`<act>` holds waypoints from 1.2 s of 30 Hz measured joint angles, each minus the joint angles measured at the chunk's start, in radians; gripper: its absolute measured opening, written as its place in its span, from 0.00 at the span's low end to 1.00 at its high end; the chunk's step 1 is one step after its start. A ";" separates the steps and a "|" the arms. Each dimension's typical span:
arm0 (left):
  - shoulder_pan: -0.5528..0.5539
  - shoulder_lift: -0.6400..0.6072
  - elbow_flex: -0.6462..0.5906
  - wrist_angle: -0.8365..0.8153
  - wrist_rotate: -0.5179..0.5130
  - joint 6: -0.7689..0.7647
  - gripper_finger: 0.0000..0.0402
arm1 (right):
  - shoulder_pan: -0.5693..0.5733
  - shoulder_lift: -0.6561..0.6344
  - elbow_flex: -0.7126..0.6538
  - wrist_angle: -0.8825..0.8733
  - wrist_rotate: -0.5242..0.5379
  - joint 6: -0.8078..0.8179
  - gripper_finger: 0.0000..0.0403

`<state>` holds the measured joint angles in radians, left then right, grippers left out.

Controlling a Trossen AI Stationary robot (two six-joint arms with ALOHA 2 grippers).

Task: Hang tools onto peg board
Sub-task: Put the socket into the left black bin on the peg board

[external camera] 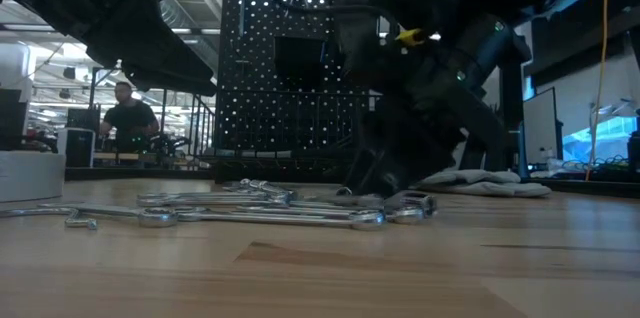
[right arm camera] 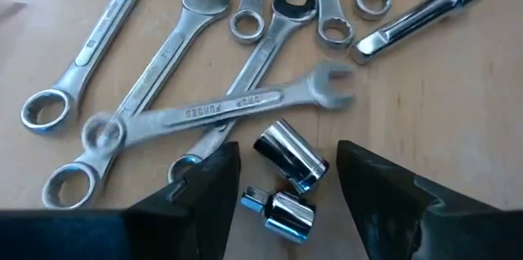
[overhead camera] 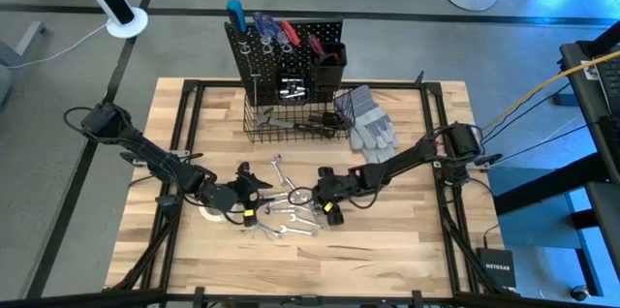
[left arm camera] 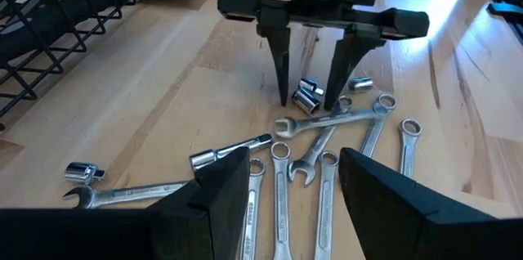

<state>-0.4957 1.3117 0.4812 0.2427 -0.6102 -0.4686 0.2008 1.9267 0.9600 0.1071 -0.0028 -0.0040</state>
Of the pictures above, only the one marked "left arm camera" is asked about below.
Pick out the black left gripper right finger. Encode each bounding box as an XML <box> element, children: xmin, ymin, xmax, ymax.
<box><xmin>337</xmin><ymin>147</ymin><xmax>523</xmax><ymax>260</ymax></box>

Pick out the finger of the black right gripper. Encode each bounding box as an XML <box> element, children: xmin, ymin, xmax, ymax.
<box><xmin>324</xmin><ymin>33</ymin><xmax>387</xmax><ymax>111</ymax></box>
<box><xmin>267</xmin><ymin>26</ymin><xmax>292</xmax><ymax>108</ymax></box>

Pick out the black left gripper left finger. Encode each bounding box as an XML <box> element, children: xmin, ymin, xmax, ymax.
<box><xmin>0</xmin><ymin>146</ymin><xmax>251</xmax><ymax>260</ymax></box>

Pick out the chrome combination wrench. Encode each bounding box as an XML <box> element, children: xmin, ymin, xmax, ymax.
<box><xmin>269</xmin><ymin>141</ymin><xmax>294</xmax><ymax>260</ymax></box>
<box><xmin>62</xmin><ymin>180</ymin><xmax>191</xmax><ymax>211</ymax></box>
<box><xmin>288</xmin><ymin>95</ymin><xmax>354</xmax><ymax>187</ymax></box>
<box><xmin>313</xmin><ymin>150</ymin><xmax>340</xmax><ymax>260</ymax></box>
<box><xmin>398</xmin><ymin>118</ymin><xmax>423</xmax><ymax>179</ymax></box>
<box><xmin>359</xmin><ymin>93</ymin><xmax>398</xmax><ymax>159</ymax></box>
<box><xmin>273</xmin><ymin>106</ymin><xmax>383</xmax><ymax>139</ymax></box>
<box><xmin>239</xmin><ymin>157</ymin><xmax>267</xmax><ymax>260</ymax></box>

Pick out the long chrome tubular socket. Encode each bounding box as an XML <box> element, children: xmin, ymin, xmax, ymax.
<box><xmin>189</xmin><ymin>132</ymin><xmax>274</xmax><ymax>172</ymax></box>

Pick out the black-handled steel hammer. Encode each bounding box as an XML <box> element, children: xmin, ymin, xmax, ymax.
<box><xmin>0</xmin><ymin>0</ymin><xmax>134</xmax><ymax>63</ymax></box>

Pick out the black wire basket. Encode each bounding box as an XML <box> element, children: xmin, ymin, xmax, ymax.
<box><xmin>0</xmin><ymin>0</ymin><xmax>161</xmax><ymax>120</ymax></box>

